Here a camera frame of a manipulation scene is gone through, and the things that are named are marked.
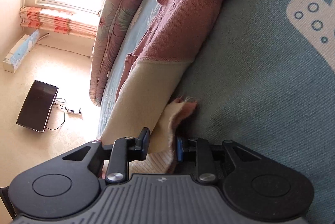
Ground folded pink floral quilt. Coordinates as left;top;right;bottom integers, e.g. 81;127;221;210
89;0;179;107

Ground television cables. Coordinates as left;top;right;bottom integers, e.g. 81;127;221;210
46;98;69;131

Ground pink and white knit sweater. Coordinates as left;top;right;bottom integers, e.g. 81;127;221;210
101;0;278;175

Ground white air conditioner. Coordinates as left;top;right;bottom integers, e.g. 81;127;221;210
3;29;40;73

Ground black television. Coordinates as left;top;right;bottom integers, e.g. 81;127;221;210
16;80;59;133

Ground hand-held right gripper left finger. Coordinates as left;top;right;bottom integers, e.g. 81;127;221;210
62;127;151;184

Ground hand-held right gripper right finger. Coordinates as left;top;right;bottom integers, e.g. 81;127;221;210
176;136;263;184

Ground pink patterned curtain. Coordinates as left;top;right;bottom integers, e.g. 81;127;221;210
19;5;99;39

